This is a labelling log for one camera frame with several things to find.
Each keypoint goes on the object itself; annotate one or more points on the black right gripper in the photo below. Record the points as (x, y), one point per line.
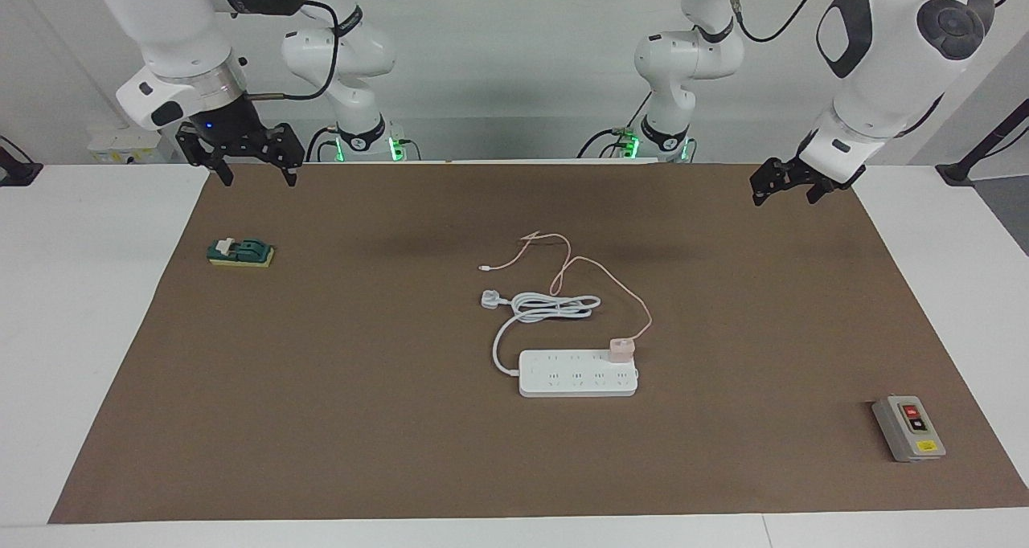
(233, 134)

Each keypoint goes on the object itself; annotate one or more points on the green knife switch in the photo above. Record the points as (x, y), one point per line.
(241, 252)

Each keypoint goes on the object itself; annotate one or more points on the white wall socket box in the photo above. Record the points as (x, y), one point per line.
(112, 148)

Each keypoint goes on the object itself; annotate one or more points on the pink charger block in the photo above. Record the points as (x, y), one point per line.
(621, 350)

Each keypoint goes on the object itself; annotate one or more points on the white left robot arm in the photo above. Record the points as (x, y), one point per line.
(884, 66)

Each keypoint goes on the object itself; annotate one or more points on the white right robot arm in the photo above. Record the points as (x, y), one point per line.
(161, 18)

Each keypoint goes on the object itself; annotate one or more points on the grey push button box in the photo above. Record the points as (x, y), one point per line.
(908, 429)

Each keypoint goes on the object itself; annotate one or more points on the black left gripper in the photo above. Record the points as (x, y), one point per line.
(788, 172)

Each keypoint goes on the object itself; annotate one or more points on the black clamp stand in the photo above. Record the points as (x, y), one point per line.
(16, 172)
(961, 170)

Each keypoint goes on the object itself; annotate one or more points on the white power strip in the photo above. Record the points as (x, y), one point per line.
(571, 375)

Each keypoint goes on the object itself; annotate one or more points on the brown table mat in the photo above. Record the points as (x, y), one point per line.
(482, 451)

